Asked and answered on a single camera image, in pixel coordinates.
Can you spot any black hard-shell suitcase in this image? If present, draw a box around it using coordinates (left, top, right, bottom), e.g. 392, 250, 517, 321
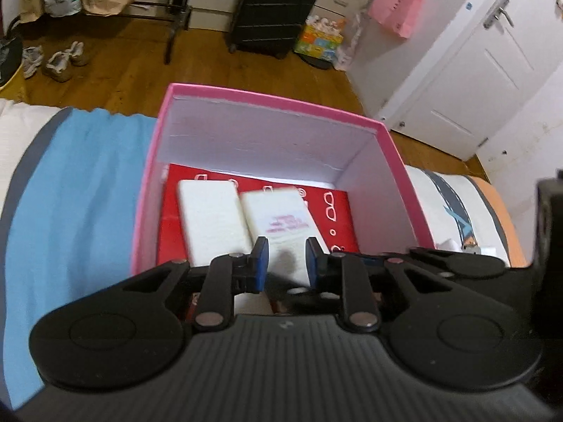
228, 0, 325, 60

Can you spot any silver door handle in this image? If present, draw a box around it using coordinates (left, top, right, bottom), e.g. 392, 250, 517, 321
483, 0, 514, 31

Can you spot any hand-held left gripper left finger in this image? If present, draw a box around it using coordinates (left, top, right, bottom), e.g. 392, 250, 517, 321
115, 236, 270, 333

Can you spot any plain white tissue pack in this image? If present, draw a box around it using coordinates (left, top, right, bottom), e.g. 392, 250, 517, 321
176, 178, 252, 268

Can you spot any red flat box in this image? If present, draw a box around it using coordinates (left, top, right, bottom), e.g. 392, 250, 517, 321
156, 164, 359, 269

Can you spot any colourful cartoon box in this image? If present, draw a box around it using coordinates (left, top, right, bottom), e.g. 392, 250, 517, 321
294, 24, 346, 63

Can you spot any white door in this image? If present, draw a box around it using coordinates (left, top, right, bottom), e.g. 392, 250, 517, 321
377, 0, 563, 162

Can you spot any pink paper bag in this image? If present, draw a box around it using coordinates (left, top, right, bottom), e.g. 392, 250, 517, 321
368, 0, 425, 40

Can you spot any worn grey sneaker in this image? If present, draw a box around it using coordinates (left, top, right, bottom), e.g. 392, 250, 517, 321
21, 46, 45, 80
66, 41, 91, 68
42, 50, 74, 83

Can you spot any clear plastic bag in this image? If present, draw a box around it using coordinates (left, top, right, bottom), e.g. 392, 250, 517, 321
333, 8, 367, 72

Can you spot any white tissue pack pink print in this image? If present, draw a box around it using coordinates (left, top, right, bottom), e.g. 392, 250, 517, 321
240, 188, 330, 288

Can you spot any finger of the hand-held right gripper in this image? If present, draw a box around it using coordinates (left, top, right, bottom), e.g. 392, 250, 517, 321
409, 248, 507, 279
269, 285, 343, 315

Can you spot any dark round object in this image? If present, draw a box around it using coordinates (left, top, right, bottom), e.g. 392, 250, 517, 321
0, 31, 24, 87

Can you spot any pink cardboard box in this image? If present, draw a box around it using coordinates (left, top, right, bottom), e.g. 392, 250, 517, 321
130, 83, 437, 279

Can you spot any black metal rack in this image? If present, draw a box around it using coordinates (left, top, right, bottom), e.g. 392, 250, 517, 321
72, 0, 195, 65

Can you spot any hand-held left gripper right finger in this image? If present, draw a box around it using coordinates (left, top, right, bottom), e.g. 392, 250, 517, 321
306, 236, 450, 333

